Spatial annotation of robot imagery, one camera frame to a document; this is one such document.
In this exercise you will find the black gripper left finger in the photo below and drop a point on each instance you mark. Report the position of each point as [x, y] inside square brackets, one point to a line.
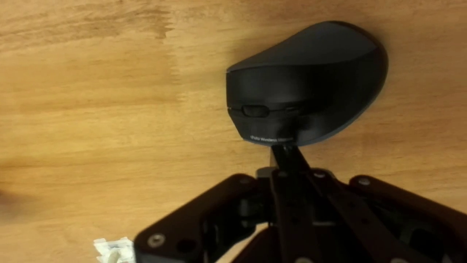
[219, 219]

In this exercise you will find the black computer mouse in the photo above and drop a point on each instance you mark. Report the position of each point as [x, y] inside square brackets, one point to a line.
[311, 82]

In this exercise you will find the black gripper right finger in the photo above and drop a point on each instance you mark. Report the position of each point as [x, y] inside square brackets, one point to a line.
[370, 219]

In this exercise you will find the white crumpled paper scrap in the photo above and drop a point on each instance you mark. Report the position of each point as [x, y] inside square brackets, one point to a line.
[114, 250]

